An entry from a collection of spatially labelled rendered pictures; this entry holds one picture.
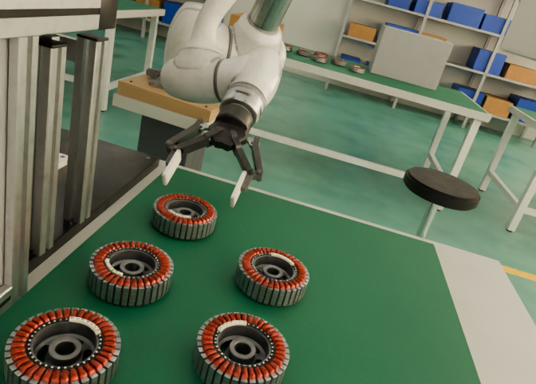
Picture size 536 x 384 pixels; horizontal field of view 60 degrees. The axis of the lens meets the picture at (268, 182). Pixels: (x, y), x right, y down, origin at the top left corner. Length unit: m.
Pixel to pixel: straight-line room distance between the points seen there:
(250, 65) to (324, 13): 6.29
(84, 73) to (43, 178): 0.16
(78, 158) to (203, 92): 0.43
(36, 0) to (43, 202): 0.26
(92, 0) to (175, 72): 0.53
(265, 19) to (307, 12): 5.84
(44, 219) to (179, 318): 0.22
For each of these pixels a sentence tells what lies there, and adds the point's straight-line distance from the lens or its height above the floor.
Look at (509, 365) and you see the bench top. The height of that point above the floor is 0.75.
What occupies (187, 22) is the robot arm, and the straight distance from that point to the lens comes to 1.51.
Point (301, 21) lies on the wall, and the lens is 7.34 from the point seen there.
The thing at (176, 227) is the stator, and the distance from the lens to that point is 0.79.
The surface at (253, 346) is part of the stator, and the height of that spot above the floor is 0.78.
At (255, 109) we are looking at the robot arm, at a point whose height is 0.93.
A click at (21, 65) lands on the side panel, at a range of 0.52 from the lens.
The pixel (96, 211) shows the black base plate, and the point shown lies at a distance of 0.83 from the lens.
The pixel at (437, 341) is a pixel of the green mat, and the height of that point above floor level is 0.75.
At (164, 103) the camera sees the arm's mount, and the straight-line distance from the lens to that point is 1.48.
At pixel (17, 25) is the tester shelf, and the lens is 0.51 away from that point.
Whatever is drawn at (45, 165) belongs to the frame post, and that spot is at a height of 0.90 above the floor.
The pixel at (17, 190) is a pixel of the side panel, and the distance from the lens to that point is 0.57.
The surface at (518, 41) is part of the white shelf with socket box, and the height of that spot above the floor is 1.18.
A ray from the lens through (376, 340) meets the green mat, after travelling 0.72.
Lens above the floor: 1.17
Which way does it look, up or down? 23 degrees down
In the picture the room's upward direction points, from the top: 15 degrees clockwise
